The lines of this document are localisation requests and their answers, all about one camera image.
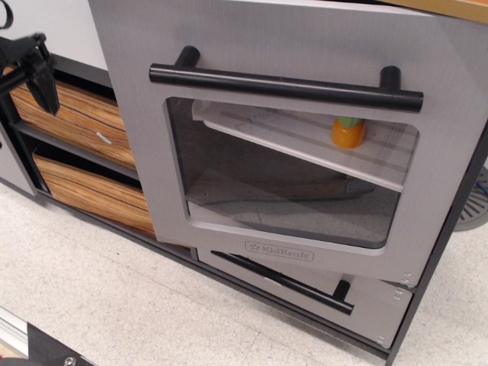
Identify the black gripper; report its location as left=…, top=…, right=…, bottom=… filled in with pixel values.
left=1, top=33, right=59, bottom=115

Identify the grey toy oven door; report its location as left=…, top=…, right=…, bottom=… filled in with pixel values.
left=89, top=1, right=487, bottom=286

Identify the black oven door handle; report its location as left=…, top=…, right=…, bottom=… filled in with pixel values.
left=149, top=46, right=424, bottom=113

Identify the white oven shelf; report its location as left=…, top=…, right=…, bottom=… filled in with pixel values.
left=191, top=100, right=419, bottom=192

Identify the upper wood-grain bin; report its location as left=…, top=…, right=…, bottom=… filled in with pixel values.
left=11, top=81, right=136, bottom=171

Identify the wood-grain bin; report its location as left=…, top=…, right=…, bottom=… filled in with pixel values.
left=11, top=81, right=136, bottom=171
left=32, top=145, right=156, bottom=237

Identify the lower wood-grain bin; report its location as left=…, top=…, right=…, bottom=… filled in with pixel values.
left=32, top=145, right=156, bottom=237

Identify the orange toy pineapple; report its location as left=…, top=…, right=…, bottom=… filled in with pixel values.
left=331, top=116, right=365, bottom=149

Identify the grey lower drawer front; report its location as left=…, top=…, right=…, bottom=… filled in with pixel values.
left=197, top=249, right=413, bottom=348

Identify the wooden countertop edge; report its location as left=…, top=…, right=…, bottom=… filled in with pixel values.
left=387, top=0, right=487, bottom=24

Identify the grey perforated round base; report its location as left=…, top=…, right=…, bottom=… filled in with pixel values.
left=454, top=166, right=487, bottom=232

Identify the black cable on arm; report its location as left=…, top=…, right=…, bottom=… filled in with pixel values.
left=0, top=0, right=14, bottom=30

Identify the black play kitchen frame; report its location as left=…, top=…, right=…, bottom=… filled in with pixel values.
left=0, top=53, right=488, bottom=366

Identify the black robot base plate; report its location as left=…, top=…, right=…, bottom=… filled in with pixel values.
left=1, top=323, right=95, bottom=365

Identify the black drawer handle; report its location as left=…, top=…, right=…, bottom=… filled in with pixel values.
left=210, top=251, right=355, bottom=316

